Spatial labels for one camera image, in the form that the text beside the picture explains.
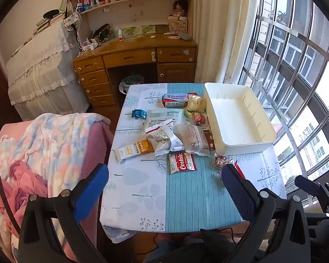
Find clear bun packet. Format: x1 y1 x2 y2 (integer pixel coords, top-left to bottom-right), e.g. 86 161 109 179
148 126 185 155

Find cream curtain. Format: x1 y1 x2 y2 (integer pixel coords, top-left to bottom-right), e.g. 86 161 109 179
190 0 264 84

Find pastel fleece blanket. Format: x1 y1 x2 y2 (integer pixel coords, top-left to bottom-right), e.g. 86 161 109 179
0 112 111 263

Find patterned white box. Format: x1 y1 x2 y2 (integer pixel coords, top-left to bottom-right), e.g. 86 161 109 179
168 19 188 35

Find dark window frame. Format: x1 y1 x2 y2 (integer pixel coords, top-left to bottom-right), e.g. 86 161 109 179
237 0 329 211

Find doll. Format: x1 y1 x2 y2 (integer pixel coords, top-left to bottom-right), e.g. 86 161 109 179
168 0 188 20

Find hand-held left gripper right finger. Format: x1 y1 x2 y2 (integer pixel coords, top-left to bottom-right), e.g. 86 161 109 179
222 164 311 263

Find red stick packet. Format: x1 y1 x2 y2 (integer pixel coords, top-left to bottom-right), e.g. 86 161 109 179
233 160 246 180

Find orange white packet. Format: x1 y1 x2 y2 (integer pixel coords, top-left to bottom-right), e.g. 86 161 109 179
114 139 155 163

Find pink armchair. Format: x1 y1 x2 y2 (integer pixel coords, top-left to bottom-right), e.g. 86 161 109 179
0 121 116 263

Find wooden desk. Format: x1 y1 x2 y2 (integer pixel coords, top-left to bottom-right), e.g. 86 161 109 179
73 33 198 116

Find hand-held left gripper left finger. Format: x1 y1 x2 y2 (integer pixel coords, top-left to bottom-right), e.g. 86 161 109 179
18 164 109 263

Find flat white packet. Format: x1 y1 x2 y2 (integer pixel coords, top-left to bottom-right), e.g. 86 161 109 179
145 109 185 124

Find clear noodle packet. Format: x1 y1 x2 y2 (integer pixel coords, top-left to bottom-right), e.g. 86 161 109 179
174 123 210 156

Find dark wooden cabinet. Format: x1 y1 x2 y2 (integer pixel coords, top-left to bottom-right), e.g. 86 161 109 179
0 41 20 128

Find wooden bookshelf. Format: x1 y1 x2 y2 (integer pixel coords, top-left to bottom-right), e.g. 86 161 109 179
67 0 194 37

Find lace covered piano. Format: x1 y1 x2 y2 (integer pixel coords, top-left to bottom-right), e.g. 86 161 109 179
6 19 91 121

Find brown snowflake packet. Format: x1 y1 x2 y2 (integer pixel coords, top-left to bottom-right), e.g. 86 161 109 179
203 129 216 151

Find patterned cloth bag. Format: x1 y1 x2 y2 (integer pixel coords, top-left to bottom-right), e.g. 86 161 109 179
64 12 82 31

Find dark floral pencil case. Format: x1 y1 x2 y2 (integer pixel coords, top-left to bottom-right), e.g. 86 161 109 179
91 24 112 46

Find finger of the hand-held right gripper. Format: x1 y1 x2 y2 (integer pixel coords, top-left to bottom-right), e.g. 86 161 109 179
294 175 329 211
304 211 329 237

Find red candy packet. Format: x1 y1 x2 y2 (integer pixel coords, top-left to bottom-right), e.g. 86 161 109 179
192 112 207 126

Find red blue biscuit pack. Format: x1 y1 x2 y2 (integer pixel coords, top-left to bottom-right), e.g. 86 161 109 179
163 92 191 108

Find red cookie packet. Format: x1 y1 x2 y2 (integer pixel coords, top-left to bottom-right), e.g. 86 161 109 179
168 152 196 174

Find red striped white packet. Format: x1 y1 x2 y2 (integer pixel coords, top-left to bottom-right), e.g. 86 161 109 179
145 119 174 135

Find plastic trash bag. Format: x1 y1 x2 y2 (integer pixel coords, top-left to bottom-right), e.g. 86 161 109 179
119 75 144 95

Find clear nut packet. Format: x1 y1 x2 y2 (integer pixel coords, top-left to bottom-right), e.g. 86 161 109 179
214 154 232 168

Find white plastic bin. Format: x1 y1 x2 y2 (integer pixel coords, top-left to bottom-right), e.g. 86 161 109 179
204 82 277 156

